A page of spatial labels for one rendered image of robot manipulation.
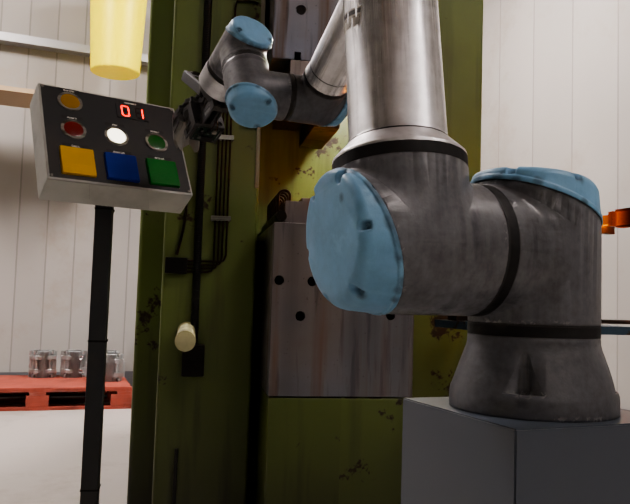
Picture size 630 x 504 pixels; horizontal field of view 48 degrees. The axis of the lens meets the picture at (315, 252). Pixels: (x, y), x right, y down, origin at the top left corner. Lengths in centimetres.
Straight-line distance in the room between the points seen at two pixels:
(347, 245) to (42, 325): 506
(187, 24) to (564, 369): 162
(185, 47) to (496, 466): 163
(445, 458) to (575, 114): 446
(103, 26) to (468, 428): 495
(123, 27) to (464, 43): 357
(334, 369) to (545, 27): 413
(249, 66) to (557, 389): 84
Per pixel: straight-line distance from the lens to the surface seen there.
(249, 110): 134
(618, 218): 187
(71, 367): 518
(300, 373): 185
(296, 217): 191
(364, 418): 190
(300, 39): 202
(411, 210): 71
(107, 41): 547
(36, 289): 569
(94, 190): 168
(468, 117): 224
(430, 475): 87
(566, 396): 80
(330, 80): 133
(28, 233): 570
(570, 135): 519
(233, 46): 141
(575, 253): 82
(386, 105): 77
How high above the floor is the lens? 72
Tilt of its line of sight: 4 degrees up
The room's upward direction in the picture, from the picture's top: 2 degrees clockwise
